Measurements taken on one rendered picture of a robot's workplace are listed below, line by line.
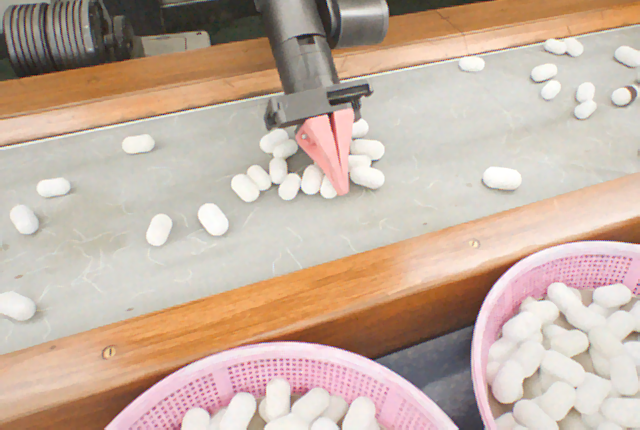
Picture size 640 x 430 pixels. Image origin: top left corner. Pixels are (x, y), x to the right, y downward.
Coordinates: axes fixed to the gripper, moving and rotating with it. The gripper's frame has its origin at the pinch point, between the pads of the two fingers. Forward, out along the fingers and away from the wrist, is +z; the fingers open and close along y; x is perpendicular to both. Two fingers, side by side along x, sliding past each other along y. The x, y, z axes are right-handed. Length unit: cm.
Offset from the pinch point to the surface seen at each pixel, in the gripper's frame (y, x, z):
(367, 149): 5.0, 3.5, -3.5
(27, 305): -28.6, -2.1, 3.0
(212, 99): -8.5, 15.3, -16.5
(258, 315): -11.5, -7.6, 8.8
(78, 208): -25.0, 6.8, -5.4
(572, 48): 42.5, 11.4, -11.9
